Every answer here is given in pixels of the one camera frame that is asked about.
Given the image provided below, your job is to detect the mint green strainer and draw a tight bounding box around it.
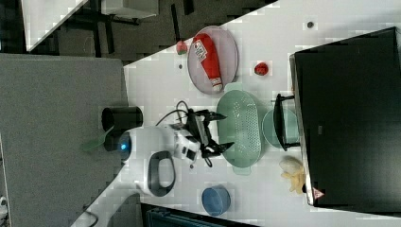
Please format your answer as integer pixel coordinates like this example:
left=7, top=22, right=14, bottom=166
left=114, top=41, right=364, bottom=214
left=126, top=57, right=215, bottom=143
left=217, top=82, right=265, bottom=176

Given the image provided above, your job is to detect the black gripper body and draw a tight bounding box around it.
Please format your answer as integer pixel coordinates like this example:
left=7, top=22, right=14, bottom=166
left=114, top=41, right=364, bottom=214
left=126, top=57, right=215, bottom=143
left=186, top=109, right=213, bottom=158

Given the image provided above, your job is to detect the red strawberry toy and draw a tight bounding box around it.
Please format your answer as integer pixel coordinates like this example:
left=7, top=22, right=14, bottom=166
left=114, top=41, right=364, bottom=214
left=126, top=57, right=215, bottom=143
left=176, top=41, right=188, bottom=55

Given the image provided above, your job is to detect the black oven door handle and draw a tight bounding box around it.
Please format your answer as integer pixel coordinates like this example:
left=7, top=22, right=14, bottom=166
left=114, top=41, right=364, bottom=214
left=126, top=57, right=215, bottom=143
left=273, top=94, right=301, bottom=151

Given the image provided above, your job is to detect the blue cup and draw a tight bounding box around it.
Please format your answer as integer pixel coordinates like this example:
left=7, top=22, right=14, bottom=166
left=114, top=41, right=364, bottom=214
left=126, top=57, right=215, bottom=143
left=201, top=184, right=231, bottom=217

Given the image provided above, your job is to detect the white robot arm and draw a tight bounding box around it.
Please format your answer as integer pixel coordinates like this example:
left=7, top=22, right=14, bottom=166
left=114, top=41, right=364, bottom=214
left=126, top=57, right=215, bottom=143
left=71, top=109, right=233, bottom=227

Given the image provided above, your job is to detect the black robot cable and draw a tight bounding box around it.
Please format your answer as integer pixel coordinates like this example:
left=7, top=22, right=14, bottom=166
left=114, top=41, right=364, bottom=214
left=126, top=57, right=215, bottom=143
left=154, top=99, right=191, bottom=127

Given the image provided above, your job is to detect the black microwave oven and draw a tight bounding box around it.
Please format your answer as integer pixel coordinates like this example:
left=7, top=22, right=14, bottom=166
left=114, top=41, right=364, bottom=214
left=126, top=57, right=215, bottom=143
left=290, top=27, right=401, bottom=217

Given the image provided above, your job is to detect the red tomato toy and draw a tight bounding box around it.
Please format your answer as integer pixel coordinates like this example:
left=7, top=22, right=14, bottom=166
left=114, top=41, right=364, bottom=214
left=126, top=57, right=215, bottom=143
left=253, top=62, right=269, bottom=76

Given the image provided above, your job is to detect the red ketchup bottle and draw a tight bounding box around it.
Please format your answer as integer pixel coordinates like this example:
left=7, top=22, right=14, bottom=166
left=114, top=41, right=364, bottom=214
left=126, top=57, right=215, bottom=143
left=192, top=33, right=223, bottom=92

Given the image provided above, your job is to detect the black cylinder cup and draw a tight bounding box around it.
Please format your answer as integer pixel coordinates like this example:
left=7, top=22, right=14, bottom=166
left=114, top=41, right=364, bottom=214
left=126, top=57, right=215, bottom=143
left=101, top=106, right=143, bottom=151

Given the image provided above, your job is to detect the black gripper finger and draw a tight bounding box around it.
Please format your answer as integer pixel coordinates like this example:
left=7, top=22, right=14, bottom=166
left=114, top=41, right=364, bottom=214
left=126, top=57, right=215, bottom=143
left=209, top=142, right=234, bottom=155
left=206, top=112, right=226, bottom=121

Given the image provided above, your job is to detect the yellow banana toy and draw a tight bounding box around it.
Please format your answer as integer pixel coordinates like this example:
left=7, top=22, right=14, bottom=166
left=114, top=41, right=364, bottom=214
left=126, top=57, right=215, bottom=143
left=281, top=171, right=305, bottom=194

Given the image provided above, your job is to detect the green translucent spatula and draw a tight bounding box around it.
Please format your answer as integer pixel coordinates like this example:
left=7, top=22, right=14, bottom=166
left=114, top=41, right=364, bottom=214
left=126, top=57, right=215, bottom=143
left=80, top=127, right=113, bottom=151

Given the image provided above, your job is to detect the white side table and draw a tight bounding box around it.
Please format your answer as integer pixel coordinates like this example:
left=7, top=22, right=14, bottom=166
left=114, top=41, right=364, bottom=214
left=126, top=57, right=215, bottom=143
left=21, top=0, right=89, bottom=52

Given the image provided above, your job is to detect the mint green bowl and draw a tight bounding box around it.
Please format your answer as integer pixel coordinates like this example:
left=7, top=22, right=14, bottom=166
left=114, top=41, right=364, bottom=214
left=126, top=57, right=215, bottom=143
left=262, top=109, right=299, bottom=148

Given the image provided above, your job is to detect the white garlic toy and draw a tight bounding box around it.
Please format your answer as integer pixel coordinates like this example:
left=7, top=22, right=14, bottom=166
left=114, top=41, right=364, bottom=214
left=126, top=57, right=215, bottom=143
left=279, top=157, right=303, bottom=175

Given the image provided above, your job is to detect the grey oval plate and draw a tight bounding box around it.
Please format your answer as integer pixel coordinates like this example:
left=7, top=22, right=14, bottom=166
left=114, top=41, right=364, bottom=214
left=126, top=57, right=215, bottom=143
left=187, top=26, right=238, bottom=95

